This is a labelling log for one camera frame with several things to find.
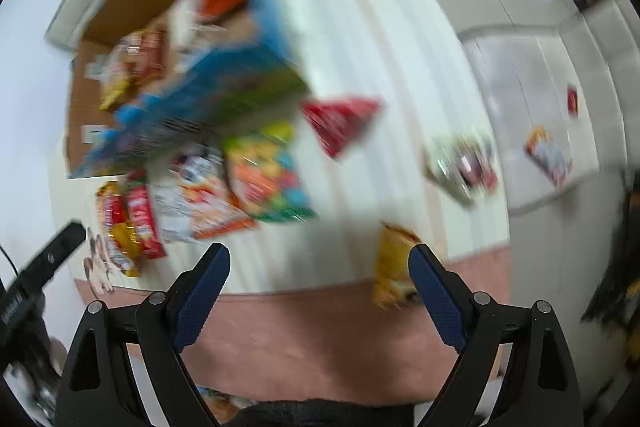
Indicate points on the small red box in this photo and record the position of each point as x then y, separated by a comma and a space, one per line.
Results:
572, 100

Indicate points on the white sofa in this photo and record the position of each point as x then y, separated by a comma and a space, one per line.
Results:
525, 72

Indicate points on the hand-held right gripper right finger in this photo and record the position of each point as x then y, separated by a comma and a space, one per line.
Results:
440, 302

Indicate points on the red yellow snack packet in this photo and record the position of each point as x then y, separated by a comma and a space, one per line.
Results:
115, 232

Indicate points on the green silver snack packet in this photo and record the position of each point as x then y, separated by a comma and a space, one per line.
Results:
462, 167

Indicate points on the blue green printed cardboard box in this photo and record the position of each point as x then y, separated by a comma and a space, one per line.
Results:
200, 107

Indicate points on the red triangular snack packet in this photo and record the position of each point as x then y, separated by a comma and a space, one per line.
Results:
342, 122

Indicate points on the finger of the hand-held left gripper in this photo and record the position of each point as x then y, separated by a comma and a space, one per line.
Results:
55, 249

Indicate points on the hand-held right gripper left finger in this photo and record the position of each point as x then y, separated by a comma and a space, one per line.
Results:
202, 294

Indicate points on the green orange colourful snack packet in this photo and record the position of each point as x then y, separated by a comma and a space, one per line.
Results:
265, 177

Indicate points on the white orange snack packet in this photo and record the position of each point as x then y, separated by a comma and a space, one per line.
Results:
205, 202

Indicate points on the striped blanket with pink border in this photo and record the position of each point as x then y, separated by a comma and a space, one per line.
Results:
360, 32

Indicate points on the red brown snack packet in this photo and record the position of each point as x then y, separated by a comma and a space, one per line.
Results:
147, 52

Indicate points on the white square cushion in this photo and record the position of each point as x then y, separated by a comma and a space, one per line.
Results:
75, 7

